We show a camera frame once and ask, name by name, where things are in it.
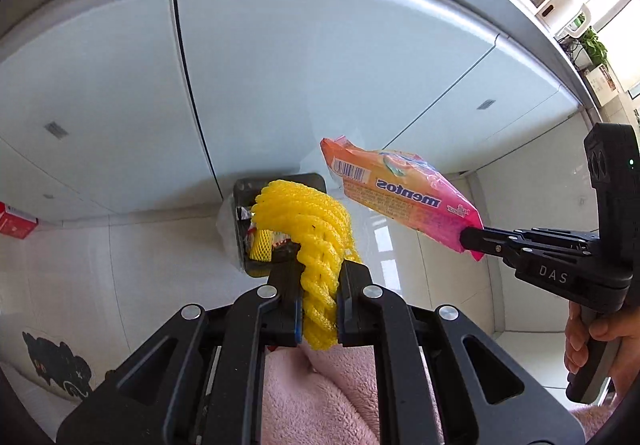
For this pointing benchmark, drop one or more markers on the green potted plant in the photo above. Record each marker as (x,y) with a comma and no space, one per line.
(595,47)

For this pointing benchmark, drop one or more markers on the red white wrapper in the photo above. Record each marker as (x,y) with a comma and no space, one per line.
(280,237)

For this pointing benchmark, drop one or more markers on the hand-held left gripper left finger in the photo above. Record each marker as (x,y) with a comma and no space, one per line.
(299,320)

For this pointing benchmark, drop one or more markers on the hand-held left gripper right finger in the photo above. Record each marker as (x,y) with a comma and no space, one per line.
(341,320)

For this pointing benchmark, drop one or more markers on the white kitchen appliance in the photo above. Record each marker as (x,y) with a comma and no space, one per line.
(565,7)

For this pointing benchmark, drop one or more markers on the red cardboard box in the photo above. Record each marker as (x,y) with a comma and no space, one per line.
(15,220)

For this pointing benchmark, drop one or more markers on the white cabinet door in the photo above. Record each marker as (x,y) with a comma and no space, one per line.
(100,100)
(490,125)
(325,50)

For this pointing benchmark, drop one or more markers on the dark grey waste bin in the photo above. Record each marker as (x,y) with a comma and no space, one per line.
(310,182)

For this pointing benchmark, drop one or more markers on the person's right hand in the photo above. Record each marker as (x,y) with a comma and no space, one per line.
(575,340)

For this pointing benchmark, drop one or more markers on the pink candy packet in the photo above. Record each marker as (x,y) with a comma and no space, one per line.
(400,190)

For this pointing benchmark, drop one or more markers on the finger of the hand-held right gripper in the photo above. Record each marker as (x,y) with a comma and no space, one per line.
(500,256)
(530,239)

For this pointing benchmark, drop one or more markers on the grey door label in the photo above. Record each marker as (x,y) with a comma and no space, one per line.
(55,130)
(486,104)

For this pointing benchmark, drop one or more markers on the silver snack wrapper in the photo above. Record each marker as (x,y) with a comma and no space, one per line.
(245,217)

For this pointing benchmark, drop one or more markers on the black cartoon floor sticker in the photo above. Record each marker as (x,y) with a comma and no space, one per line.
(52,360)

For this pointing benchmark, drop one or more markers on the yellow foam fruit net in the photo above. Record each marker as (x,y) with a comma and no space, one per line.
(261,245)
(315,245)

